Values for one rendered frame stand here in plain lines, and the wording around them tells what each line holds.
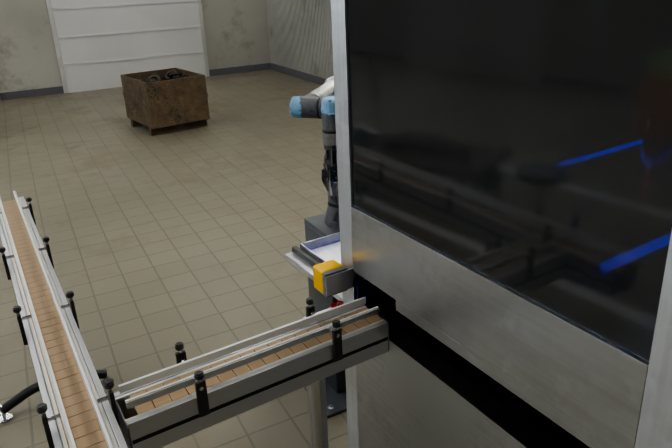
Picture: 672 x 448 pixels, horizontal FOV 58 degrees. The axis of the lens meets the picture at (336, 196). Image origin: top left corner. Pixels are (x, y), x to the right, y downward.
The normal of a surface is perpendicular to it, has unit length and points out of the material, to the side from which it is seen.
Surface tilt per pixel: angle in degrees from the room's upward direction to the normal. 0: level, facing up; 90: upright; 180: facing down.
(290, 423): 0
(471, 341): 90
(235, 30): 90
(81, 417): 0
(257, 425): 0
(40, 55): 90
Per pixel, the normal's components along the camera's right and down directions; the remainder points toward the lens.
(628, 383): -0.85, 0.22
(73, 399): -0.04, -0.94
